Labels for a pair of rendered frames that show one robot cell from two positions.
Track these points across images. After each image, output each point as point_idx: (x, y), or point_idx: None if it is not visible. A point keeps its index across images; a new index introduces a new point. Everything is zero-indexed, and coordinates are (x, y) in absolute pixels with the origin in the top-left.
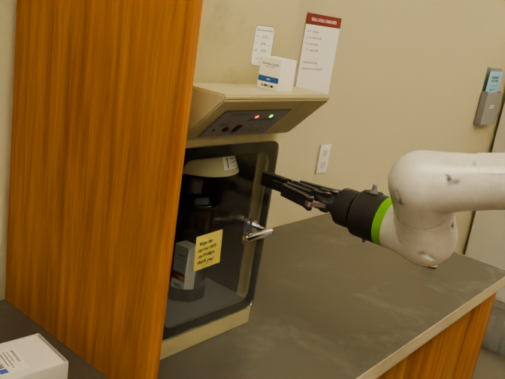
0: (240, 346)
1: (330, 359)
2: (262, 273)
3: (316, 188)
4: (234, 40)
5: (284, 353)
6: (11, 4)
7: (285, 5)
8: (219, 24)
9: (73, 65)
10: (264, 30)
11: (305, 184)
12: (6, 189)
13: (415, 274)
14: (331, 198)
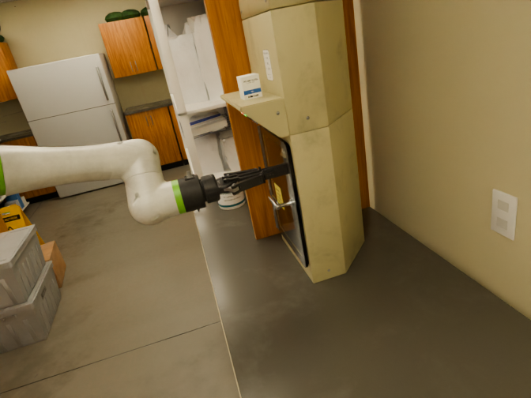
0: (284, 273)
1: (247, 311)
2: (410, 317)
3: (242, 177)
4: (259, 61)
5: (266, 290)
6: (361, 36)
7: (267, 30)
8: (254, 53)
9: None
10: (265, 53)
11: (252, 174)
12: (370, 144)
13: None
14: (221, 179)
